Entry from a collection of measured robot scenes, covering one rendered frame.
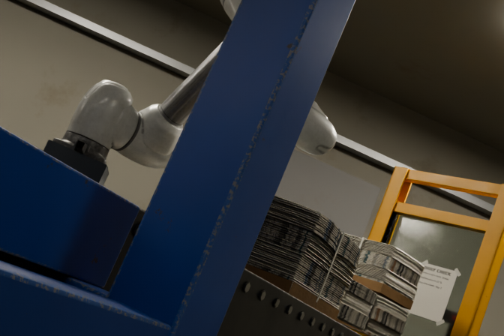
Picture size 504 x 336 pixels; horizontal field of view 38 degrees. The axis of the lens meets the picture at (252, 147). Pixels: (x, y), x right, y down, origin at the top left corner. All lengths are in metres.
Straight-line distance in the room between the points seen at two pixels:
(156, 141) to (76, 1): 3.84
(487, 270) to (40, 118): 3.67
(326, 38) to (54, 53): 5.42
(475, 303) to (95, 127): 2.13
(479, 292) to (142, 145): 1.94
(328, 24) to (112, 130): 1.74
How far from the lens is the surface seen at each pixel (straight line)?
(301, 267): 1.75
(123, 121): 2.43
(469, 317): 3.73
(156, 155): 2.52
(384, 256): 3.40
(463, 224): 3.92
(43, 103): 6.00
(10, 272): 0.47
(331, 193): 5.73
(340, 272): 1.98
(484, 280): 3.76
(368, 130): 6.25
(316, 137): 1.92
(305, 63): 0.70
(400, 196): 4.24
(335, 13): 0.74
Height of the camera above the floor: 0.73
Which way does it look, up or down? 13 degrees up
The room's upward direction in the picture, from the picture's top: 23 degrees clockwise
